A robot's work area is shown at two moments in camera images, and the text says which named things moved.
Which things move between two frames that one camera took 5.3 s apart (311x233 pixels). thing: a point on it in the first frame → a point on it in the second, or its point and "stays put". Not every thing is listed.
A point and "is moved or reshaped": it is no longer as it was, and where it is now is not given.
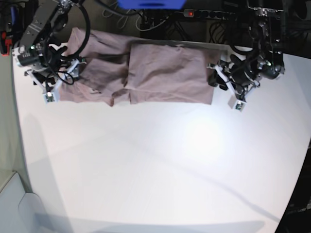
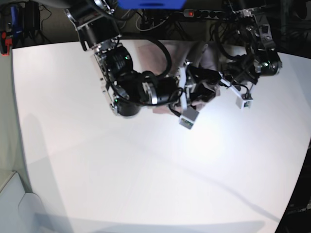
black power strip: (209, 14) stays put
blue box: (151, 4) stays put
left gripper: (54, 62) → (165, 86)
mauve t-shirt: (144, 72) is moved or reshaped
